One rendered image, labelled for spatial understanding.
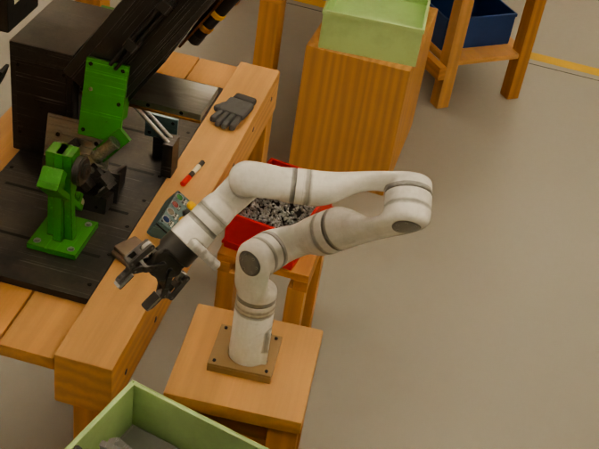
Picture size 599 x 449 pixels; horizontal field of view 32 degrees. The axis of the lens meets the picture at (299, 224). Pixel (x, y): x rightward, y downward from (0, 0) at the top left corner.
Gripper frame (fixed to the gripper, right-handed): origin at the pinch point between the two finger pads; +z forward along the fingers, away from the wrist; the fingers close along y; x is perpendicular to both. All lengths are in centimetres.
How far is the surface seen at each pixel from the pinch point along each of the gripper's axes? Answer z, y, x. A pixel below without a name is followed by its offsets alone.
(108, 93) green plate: -26, -19, -79
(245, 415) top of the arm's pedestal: 5, -50, 1
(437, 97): -145, -244, -201
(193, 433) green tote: 13.6, -34.5, 6.6
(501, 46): -188, -252, -201
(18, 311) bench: 26, -22, -47
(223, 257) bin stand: -16, -66, -54
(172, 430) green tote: 16.8, -34.5, 1.8
